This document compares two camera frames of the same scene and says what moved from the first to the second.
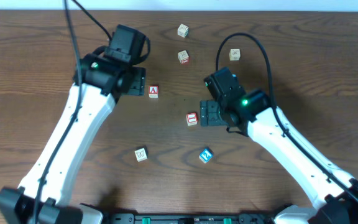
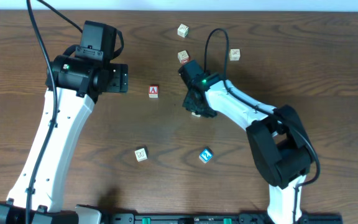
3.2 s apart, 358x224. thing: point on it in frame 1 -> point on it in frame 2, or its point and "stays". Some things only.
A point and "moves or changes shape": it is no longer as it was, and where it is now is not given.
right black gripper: x=211 y=112 -> x=194 y=101
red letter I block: x=191 y=119 moves or changes shape
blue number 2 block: x=206 y=156 stays
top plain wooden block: x=183 y=30 stays
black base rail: x=190 y=218 stays
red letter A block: x=153 y=91 stays
